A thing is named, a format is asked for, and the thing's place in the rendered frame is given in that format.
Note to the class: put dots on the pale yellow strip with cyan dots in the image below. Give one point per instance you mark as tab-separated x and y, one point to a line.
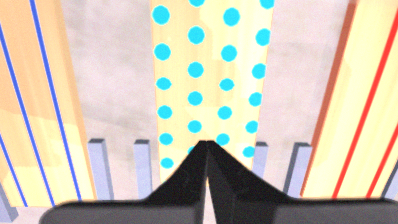
209	61

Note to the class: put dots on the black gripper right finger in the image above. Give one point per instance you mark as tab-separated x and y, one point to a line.
239	196

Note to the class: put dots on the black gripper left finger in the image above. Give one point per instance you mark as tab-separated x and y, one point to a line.
180	199

